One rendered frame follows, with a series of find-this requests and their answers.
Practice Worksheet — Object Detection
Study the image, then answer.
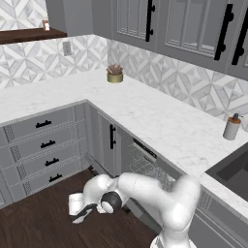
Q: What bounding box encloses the dark wooden shelf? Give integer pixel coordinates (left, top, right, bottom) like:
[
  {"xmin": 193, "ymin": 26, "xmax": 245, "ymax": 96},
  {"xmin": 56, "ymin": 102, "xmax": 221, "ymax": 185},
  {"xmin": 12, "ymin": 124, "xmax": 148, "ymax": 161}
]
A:
[{"xmin": 0, "ymin": 27, "xmax": 68, "ymax": 46}]

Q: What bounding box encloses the grey wall socket plate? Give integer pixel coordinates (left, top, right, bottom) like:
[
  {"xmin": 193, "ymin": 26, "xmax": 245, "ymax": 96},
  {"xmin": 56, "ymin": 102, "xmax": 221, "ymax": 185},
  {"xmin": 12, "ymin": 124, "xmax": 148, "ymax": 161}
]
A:
[{"xmin": 62, "ymin": 41, "xmax": 73, "ymax": 57}]

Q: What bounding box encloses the grey sink cupboard front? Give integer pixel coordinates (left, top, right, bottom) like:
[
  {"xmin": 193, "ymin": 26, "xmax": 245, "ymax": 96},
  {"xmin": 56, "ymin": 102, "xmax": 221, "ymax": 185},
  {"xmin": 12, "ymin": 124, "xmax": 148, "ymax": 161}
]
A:
[{"xmin": 188, "ymin": 190, "xmax": 248, "ymax": 248}]

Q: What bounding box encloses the black drawer handle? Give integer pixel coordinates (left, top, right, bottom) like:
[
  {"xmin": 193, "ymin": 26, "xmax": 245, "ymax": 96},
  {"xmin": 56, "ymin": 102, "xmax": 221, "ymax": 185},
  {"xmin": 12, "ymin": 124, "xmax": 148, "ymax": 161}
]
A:
[
  {"xmin": 44, "ymin": 157, "xmax": 60, "ymax": 168},
  {"xmin": 47, "ymin": 173, "xmax": 64, "ymax": 183},
  {"xmin": 35, "ymin": 119, "xmax": 53, "ymax": 129},
  {"xmin": 40, "ymin": 139, "xmax": 57, "ymax": 149}
]

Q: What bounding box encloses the wide glazed grey cupboard door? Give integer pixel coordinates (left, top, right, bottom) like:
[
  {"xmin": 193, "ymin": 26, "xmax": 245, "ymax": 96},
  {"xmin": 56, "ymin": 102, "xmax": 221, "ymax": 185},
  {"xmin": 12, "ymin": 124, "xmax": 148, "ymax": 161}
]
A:
[{"xmin": 155, "ymin": 0, "xmax": 235, "ymax": 75}]

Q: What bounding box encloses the plain grey wall cupboard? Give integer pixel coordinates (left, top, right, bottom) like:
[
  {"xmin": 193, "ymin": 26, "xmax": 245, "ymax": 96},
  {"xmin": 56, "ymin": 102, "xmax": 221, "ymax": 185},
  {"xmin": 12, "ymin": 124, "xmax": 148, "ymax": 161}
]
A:
[{"xmin": 45, "ymin": 0, "xmax": 113, "ymax": 39}]

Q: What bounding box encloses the black base cupboard handle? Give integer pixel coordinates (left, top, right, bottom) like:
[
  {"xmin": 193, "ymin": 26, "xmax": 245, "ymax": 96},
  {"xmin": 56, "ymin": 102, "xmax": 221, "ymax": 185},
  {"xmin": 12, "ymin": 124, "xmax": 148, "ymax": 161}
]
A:
[{"xmin": 108, "ymin": 123, "xmax": 117, "ymax": 150}]

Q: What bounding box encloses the grey drawer front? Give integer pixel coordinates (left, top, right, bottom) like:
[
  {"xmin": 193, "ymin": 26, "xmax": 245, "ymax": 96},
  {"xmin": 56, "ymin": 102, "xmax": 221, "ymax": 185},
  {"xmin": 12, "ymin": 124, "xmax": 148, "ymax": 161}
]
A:
[
  {"xmin": 15, "ymin": 145, "xmax": 89, "ymax": 179},
  {"xmin": 1, "ymin": 106, "xmax": 87, "ymax": 145},
  {"xmin": 9, "ymin": 128, "xmax": 88, "ymax": 163},
  {"xmin": 20, "ymin": 161, "xmax": 91, "ymax": 196}
]

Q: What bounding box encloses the dark grey sink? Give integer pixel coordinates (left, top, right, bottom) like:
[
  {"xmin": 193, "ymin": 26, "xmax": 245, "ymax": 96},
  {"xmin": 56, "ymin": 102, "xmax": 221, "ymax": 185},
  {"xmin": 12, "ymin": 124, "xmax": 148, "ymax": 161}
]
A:
[{"xmin": 205, "ymin": 145, "xmax": 248, "ymax": 203}]

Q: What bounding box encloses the narrow glazed grey cupboard door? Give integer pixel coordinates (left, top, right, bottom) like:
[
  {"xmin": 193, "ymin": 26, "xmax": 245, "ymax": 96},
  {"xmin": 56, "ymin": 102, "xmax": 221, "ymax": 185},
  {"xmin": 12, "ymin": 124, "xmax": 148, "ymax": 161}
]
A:
[{"xmin": 110, "ymin": 0, "xmax": 159, "ymax": 52}]

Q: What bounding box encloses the short black cupboard handle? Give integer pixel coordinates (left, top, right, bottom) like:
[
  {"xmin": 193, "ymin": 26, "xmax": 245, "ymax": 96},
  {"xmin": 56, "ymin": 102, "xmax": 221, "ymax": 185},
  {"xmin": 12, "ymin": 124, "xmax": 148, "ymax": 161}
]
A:
[{"xmin": 144, "ymin": 0, "xmax": 156, "ymax": 44}]

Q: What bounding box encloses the long black cupboard handle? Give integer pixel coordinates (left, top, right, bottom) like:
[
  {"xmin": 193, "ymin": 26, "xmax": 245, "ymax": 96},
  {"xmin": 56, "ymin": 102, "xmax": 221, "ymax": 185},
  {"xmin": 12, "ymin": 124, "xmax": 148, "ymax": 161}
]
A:
[
  {"xmin": 231, "ymin": 15, "xmax": 248, "ymax": 67},
  {"xmin": 213, "ymin": 3, "xmax": 234, "ymax": 62}
]

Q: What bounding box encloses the succulent in gold pot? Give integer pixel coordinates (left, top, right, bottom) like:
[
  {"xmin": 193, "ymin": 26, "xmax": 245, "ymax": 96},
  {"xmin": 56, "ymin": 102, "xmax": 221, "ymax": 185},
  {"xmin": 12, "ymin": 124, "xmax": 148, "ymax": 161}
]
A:
[{"xmin": 106, "ymin": 63, "xmax": 125, "ymax": 84}]

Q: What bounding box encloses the grey soap dispenser wooden top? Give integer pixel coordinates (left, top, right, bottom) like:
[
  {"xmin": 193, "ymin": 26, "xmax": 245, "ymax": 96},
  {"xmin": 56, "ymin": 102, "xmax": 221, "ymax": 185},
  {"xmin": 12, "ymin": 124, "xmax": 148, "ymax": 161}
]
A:
[{"xmin": 222, "ymin": 112, "xmax": 242, "ymax": 141}]

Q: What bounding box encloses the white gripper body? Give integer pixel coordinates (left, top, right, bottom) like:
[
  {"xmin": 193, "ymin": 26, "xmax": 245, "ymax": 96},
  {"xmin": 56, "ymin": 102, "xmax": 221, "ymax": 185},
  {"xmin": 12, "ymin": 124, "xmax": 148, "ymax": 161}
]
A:
[{"xmin": 68, "ymin": 192, "xmax": 86, "ymax": 217}]

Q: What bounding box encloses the grey base cupboard door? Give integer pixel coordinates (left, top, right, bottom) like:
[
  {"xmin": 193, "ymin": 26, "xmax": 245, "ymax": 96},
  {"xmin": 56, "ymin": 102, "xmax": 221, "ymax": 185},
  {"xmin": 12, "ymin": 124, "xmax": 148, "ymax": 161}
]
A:
[{"xmin": 96, "ymin": 110, "xmax": 123, "ymax": 177}]

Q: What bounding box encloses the dishwasher with wire rack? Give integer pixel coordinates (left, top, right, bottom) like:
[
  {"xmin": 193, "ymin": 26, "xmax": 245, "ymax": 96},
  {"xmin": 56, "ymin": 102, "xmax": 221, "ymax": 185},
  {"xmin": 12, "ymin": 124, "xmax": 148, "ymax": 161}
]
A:
[{"xmin": 120, "ymin": 128, "xmax": 183, "ymax": 195}]

